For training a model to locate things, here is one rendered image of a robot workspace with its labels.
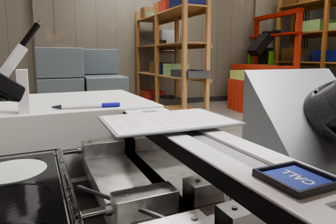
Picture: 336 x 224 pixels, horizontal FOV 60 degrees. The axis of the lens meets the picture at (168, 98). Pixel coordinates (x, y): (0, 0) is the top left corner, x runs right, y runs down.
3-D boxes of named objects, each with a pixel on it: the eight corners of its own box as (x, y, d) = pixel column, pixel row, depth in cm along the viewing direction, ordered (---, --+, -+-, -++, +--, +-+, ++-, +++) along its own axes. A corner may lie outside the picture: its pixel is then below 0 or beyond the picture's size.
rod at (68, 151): (59, 157, 54) (58, 150, 54) (58, 155, 56) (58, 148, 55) (84, 154, 56) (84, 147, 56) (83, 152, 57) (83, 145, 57)
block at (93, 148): (84, 159, 55) (83, 144, 55) (81, 154, 58) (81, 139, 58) (125, 153, 59) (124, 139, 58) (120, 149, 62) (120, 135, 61)
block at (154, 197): (117, 227, 33) (116, 202, 33) (110, 212, 36) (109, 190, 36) (179, 211, 37) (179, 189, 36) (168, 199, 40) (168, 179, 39)
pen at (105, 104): (51, 105, 60) (120, 102, 63) (51, 104, 61) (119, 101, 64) (51, 110, 60) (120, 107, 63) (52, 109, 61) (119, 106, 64)
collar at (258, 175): (298, 200, 23) (299, 193, 23) (251, 174, 28) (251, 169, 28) (345, 187, 25) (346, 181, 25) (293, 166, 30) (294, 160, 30)
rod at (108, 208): (75, 226, 32) (75, 214, 32) (74, 219, 34) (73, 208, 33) (116, 216, 34) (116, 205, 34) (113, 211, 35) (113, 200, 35)
